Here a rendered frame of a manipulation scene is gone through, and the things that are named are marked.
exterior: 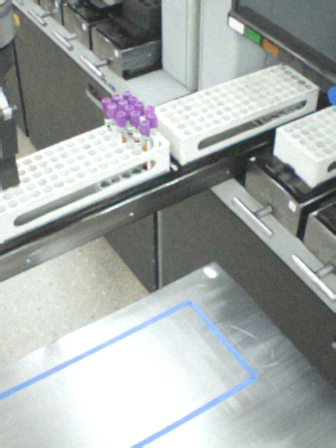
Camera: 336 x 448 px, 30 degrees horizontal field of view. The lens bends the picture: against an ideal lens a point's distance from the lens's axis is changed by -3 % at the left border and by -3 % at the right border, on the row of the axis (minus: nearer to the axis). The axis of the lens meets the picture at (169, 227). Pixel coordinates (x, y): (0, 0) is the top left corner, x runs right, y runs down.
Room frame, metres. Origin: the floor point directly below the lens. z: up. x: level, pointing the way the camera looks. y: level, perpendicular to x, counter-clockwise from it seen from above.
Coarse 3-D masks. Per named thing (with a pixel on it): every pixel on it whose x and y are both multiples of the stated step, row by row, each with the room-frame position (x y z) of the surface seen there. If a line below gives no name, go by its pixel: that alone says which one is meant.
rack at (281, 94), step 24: (264, 72) 1.00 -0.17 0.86; (288, 72) 1.01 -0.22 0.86; (192, 96) 0.92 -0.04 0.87; (216, 96) 0.92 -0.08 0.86; (240, 96) 0.92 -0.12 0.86; (264, 96) 0.93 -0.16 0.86; (288, 96) 0.93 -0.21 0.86; (312, 96) 0.94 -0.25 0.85; (168, 120) 0.85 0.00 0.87; (192, 120) 0.85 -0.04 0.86; (216, 120) 0.85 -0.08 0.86; (240, 120) 0.85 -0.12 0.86; (264, 120) 0.92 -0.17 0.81; (192, 144) 0.80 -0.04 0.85; (216, 144) 0.83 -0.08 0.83
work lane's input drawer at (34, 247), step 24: (240, 144) 0.85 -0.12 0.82; (264, 144) 0.86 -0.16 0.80; (192, 168) 0.80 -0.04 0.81; (216, 168) 0.81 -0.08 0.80; (240, 168) 0.84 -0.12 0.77; (120, 192) 0.73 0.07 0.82; (144, 192) 0.74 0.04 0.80; (168, 192) 0.76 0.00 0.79; (192, 192) 0.78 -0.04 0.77; (72, 216) 0.68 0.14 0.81; (96, 216) 0.69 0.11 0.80; (120, 216) 0.71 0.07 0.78; (144, 216) 0.73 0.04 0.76; (24, 240) 0.64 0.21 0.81; (48, 240) 0.64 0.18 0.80; (72, 240) 0.67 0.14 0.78; (0, 264) 0.60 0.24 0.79; (24, 264) 0.62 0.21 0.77
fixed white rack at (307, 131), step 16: (320, 112) 0.88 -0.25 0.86; (288, 128) 0.83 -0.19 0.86; (304, 128) 0.83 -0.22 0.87; (320, 128) 0.83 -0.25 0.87; (288, 144) 0.80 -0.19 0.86; (304, 144) 0.80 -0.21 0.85; (320, 144) 0.80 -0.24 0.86; (288, 160) 0.79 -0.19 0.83; (304, 160) 0.76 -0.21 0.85; (320, 160) 0.75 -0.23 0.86; (304, 176) 0.76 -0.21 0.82; (320, 176) 0.75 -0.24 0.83
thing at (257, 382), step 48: (192, 288) 0.54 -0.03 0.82; (240, 288) 0.54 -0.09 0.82; (96, 336) 0.46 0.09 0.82; (144, 336) 0.46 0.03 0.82; (192, 336) 0.46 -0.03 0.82; (240, 336) 0.46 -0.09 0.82; (0, 384) 0.39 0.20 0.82; (48, 384) 0.39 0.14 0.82; (96, 384) 0.39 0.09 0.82; (144, 384) 0.39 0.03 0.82; (192, 384) 0.39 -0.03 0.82; (240, 384) 0.39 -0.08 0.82; (288, 384) 0.39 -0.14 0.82; (0, 432) 0.32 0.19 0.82; (48, 432) 0.32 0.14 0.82; (96, 432) 0.33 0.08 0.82; (144, 432) 0.33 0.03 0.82; (192, 432) 0.33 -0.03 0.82; (240, 432) 0.33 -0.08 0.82; (288, 432) 0.32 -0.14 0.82
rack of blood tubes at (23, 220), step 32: (32, 160) 0.75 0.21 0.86; (64, 160) 0.75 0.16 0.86; (96, 160) 0.76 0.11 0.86; (128, 160) 0.75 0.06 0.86; (160, 160) 0.77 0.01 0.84; (0, 192) 0.69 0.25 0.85; (32, 192) 0.68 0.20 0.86; (64, 192) 0.68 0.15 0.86; (96, 192) 0.74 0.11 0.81; (0, 224) 0.63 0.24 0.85; (32, 224) 0.65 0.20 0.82
